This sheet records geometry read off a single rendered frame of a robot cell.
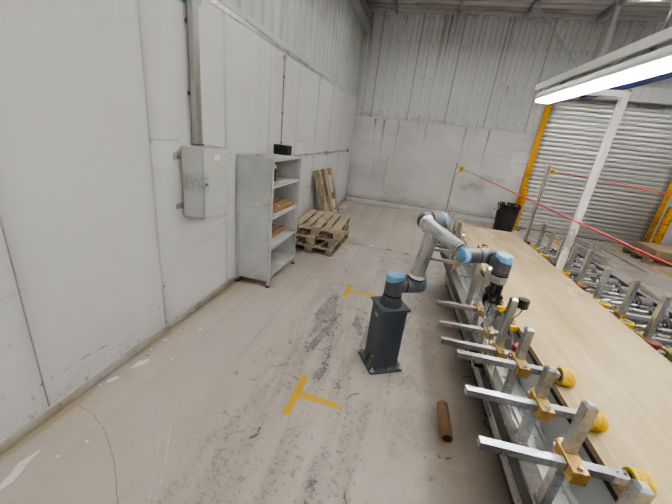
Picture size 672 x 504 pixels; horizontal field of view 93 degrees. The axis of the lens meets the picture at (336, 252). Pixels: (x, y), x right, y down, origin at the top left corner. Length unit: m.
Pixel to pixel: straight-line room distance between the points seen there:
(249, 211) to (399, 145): 6.53
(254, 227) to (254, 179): 0.56
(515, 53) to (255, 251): 8.16
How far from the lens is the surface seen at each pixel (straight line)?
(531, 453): 1.42
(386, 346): 2.86
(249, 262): 4.07
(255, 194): 3.80
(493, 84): 9.95
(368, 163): 9.80
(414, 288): 2.70
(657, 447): 1.89
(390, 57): 9.96
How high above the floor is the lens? 1.88
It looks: 20 degrees down
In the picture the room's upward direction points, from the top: 7 degrees clockwise
